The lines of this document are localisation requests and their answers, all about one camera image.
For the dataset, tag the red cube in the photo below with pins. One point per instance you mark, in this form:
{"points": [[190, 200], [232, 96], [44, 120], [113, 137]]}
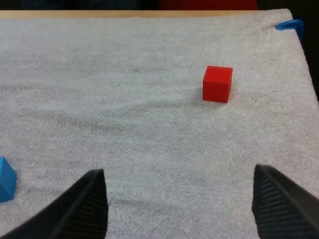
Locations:
{"points": [[216, 85]]}

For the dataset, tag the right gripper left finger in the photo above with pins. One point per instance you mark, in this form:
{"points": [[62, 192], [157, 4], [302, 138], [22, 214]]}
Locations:
{"points": [[82, 211]]}

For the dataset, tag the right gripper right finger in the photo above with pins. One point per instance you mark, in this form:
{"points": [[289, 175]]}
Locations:
{"points": [[281, 206]]}

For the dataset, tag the blue clip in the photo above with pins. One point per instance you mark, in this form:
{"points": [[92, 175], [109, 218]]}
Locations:
{"points": [[290, 24]]}

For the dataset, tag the blue cube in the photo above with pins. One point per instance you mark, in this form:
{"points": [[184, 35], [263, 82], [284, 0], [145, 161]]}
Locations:
{"points": [[6, 179]]}

